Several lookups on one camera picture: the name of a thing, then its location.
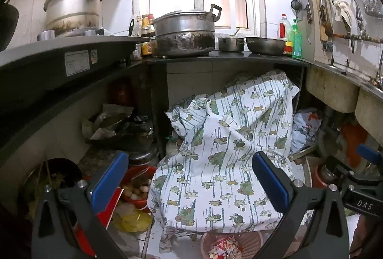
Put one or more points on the stone sink basin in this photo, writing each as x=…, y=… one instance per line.
x=332, y=91
x=371, y=115

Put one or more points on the green dish soap bottle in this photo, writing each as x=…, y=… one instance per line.
x=296, y=43

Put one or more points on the cooking oil bottle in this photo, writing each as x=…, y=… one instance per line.
x=285, y=34

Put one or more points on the cream rag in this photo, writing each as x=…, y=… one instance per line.
x=342, y=10

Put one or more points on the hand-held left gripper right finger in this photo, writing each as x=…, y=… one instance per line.
x=270, y=184

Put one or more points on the white cutting board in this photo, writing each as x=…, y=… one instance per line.
x=305, y=37

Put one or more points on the person's right forearm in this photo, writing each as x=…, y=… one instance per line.
x=363, y=235

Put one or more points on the steel pot lid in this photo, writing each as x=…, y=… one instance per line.
x=143, y=155

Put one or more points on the small metal strainer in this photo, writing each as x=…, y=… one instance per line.
x=295, y=5

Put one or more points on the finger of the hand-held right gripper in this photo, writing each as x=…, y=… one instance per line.
x=369, y=154

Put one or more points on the pink plastic basket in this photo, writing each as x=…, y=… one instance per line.
x=251, y=242

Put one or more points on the small steel saucepan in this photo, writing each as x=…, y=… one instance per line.
x=230, y=44

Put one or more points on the large aluminium steamer pot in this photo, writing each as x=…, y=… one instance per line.
x=182, y=34

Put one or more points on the dark bucket of scraps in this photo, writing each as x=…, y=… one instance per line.
x=59, y=175

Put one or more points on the yellow label jar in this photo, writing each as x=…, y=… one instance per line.
x=146, y=48

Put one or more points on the steel cleaver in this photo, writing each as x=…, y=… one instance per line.
x=306, y=1

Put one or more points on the steel wok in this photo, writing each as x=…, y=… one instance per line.
x=264, y=46

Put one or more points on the brown ladle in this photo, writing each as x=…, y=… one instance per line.
x=328, y=28

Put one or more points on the black wok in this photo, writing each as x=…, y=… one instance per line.
x=7, y=28

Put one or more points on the orange plastic container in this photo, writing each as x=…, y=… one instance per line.
x=353, y=142

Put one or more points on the red basin of eggs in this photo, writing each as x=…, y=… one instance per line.
x=137, y=187

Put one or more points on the animal print white cloth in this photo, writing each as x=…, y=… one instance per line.
x=233, y=133

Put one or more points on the red cardboard box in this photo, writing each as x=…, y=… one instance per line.
x=109, y=208

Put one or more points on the white crumpled plastic bag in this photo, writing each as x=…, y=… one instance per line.
x=305, y=130

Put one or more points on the condiment bottles group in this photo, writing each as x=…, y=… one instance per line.
x=146, y=27

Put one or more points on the aluminium pressure cooker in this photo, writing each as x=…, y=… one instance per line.
x=71, y=7

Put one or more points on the wooden spoon hanging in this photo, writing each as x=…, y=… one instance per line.
x=319, y=22

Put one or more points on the black gas stove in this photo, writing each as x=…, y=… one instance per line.
x=39, y=73

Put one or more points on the red plastic jar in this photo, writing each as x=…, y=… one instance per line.
x=119, y=92

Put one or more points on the red snack packet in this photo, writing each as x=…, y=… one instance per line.
x=224, y=247

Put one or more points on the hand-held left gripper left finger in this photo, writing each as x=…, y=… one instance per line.
x=110, y=181

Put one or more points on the yellow plastic bag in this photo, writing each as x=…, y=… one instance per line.
x=134, y=221

